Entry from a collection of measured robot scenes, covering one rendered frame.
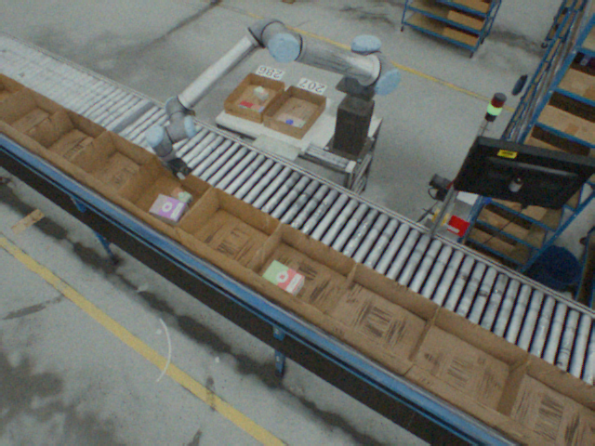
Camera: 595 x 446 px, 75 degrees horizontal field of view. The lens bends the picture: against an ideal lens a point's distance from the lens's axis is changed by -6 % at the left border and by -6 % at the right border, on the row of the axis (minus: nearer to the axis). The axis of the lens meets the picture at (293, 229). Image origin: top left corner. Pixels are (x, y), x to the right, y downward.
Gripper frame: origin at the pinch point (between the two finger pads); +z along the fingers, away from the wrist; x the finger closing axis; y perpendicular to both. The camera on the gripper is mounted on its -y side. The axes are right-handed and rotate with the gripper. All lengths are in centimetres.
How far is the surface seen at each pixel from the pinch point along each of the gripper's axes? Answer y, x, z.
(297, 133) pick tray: -18, -72, 41
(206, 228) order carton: -22.8, 15.9, 8.3
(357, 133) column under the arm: -56, -82, 29
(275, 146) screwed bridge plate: -11, -58, 42
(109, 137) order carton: 58, 0, 1
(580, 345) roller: -208, -29, 35
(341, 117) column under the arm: -45, -83, 22
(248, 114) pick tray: 18, -70, 40
